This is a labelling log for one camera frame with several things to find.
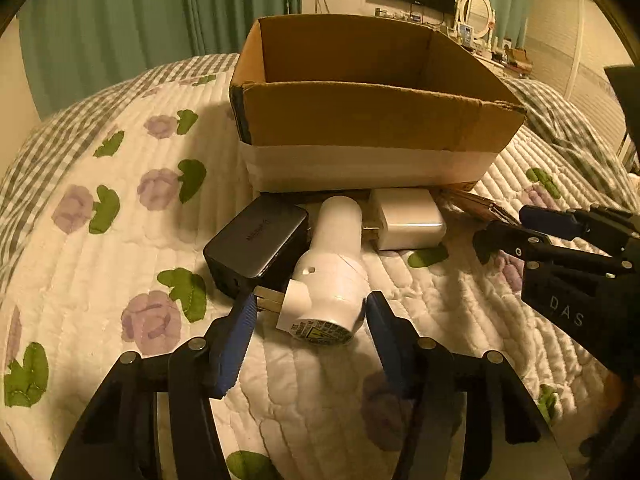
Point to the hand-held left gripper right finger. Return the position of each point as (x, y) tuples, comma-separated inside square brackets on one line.
[(387, 342)]

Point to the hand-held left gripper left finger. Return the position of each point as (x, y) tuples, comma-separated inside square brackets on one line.
[(234, 347)]

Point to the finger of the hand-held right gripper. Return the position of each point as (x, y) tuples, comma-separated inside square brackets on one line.
[(547, 222), (515, 242)]

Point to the brown leather key case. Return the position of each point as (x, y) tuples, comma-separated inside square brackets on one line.
[(475, 205)]

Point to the white cylindrical plug adapter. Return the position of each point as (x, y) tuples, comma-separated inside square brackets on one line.
[(330, 280)]

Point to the brown cardboard box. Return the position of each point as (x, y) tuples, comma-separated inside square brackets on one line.
[(370, 110)]

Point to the black power adapter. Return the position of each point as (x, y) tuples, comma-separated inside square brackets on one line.
[(255, 247)]

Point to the white square charger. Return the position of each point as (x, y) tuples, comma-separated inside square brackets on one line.
[(407, 220)]

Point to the floral quilted bed blanket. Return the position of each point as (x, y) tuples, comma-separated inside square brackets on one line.
[(125, 260)]

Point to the dark chair back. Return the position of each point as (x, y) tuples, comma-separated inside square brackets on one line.
[(625, 105)]

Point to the cluttered dressing table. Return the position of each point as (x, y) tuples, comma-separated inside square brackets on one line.
[(505, 57)]

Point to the white slatted wardrobe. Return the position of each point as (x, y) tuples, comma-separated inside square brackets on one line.
[(565, 35)]

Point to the white oval vanity mirror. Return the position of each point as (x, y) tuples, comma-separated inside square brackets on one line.
[(475, 10)]

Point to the wide green curtain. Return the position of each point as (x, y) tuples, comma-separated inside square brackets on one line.
[(125, 20)]

